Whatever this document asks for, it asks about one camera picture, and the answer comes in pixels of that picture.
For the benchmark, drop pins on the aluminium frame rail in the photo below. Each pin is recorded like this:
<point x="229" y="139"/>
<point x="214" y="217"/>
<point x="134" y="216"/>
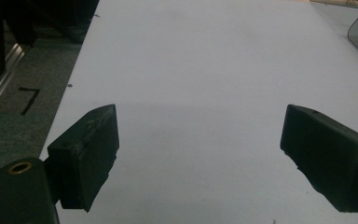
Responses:
<point x="0" y="81"/>

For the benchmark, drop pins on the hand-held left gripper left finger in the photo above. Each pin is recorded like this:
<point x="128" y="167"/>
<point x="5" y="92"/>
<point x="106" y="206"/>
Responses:
<point x="85" y="152"/>

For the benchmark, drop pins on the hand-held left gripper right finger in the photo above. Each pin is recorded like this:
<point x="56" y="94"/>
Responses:
<point x="329" y="155"/>

